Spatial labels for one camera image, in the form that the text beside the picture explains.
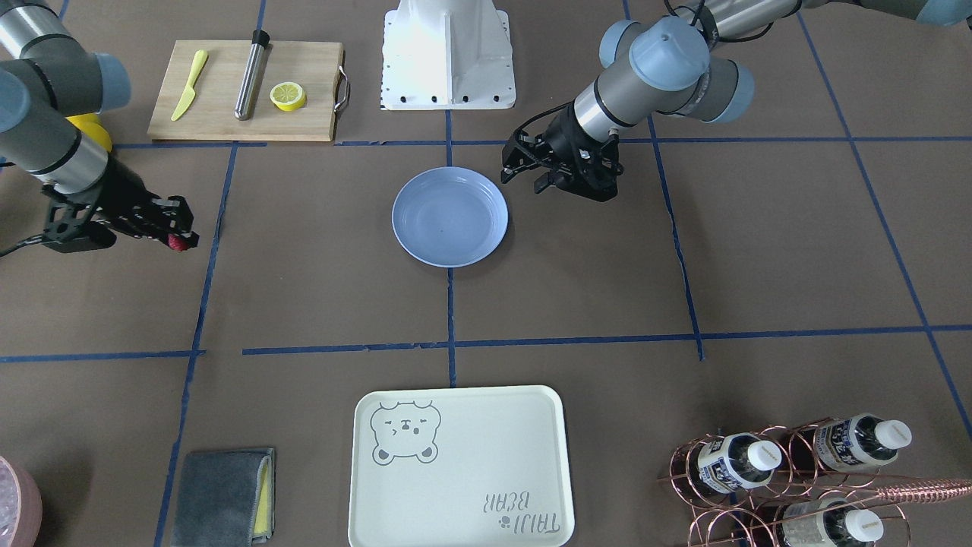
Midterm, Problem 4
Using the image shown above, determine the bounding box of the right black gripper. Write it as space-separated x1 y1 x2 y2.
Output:
42 156 199 254

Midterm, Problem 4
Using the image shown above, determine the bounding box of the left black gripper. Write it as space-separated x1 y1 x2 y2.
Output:
501 103 624 202

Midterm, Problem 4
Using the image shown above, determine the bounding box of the red strawberry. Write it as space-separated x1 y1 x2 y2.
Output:
167 233 195 252

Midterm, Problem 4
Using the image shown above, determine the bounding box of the blue round plate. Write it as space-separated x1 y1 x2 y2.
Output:
391 166 510 269

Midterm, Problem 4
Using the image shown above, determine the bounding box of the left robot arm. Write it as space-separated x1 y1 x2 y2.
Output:
500 1 820 202

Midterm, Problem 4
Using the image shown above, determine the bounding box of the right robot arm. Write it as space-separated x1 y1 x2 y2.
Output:
1 1 199 253

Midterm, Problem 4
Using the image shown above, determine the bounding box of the wooden cutting board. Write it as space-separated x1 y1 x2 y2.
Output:
147 40 346 143

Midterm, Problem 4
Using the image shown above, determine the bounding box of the large yellow lemon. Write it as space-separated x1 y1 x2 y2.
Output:
66 113 114 153

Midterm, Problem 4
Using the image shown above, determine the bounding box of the lemon half slice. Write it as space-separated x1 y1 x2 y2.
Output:
270 82 307 113

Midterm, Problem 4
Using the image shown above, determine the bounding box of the yellow plastic knife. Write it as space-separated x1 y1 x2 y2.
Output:
170 49 209 122

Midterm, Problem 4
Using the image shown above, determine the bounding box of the grey folded cloth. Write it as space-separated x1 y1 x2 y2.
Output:
170 447 276 546

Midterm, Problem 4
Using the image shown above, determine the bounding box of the cream bear tray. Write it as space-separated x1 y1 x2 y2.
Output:
348 385 576 546

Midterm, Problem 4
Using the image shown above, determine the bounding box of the pink bowl of ice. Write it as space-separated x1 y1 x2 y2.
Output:
1 457 44 546

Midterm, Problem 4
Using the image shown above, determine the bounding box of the dark tea bottle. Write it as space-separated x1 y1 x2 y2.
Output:
787 413 913 475
685 432 782 498
772 498 885 546

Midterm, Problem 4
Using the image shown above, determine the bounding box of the dark tea bottle back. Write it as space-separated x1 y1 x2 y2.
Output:
772 498 885 546

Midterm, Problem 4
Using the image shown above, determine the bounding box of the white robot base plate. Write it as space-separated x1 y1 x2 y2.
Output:
380 1 517 112

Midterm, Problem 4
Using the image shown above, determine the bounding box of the metal handled knife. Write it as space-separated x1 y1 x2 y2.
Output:
234 29 270 121

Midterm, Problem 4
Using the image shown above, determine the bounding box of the copper wire bottle rack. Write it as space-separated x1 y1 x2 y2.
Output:
657 420 970 546

